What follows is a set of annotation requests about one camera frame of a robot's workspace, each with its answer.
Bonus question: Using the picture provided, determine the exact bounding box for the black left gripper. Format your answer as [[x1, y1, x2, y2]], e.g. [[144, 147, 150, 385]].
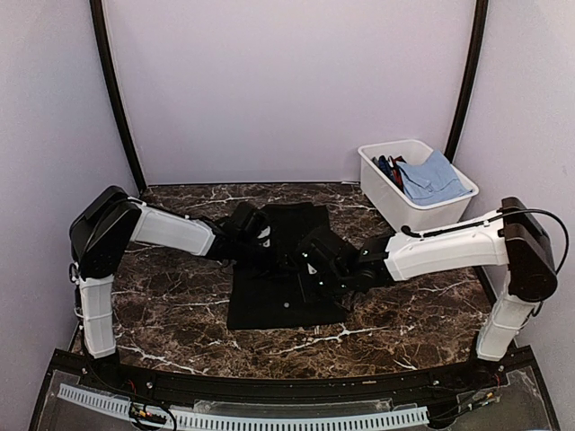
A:
[[234, 235, 299, 280]]

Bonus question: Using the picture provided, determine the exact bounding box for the white plastic bin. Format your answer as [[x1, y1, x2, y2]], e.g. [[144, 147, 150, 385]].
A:
[[358, 139, 479, 231]]

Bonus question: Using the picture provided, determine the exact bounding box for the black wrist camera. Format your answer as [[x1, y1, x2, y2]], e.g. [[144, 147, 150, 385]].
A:
[[296, 226, 348, 271], [229, 202, 271, 246]]

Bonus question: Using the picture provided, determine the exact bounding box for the black long sleeve shirt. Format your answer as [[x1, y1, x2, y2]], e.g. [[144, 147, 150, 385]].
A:
[[226, 202, 347, 330]]

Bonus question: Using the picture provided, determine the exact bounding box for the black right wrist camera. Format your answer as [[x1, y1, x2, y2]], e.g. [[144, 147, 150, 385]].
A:
[[296, 226, 348, 271]]

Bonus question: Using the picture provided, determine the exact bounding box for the black frame post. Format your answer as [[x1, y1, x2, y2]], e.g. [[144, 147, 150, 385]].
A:
[[89, 0, 147, 192], [444, 0, 489, 163]]

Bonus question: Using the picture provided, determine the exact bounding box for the red navy plaid shirt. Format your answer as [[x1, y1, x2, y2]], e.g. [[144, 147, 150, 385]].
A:
[[371, 155, 403, 190]]

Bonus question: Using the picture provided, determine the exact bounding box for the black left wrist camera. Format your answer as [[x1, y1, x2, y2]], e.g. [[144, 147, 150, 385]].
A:
[[229, 202, 271, 246]]

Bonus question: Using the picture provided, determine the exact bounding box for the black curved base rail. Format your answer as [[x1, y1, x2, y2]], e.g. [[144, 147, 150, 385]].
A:
[[94, 360, 490, 405]]

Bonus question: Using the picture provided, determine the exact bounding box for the light blue polo shirt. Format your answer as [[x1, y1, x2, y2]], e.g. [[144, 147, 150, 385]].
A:
[[397, 150, 472, 207]]

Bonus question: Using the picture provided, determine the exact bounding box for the white slotted cable duct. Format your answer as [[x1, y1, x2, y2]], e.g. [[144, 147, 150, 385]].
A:
[[57, 383, 429, 430]]

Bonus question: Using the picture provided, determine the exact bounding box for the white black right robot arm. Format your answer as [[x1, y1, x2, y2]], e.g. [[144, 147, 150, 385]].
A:
[[296, 197, 562, 390]]

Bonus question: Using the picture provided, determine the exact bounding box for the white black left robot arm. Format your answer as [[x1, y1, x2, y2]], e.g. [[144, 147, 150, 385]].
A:
[[68, 186, 281, 391]]

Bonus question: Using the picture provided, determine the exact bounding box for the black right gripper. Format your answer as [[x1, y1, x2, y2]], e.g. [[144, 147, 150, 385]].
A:
[[293, 268, 352, 304]]

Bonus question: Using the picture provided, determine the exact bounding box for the black right frame post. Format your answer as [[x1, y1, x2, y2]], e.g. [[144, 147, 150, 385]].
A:
[[444, 0, 489, 163]]

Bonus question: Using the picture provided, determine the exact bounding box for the black left frame post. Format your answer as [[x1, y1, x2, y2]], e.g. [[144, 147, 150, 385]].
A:
[[89, 0, 147, 192]]

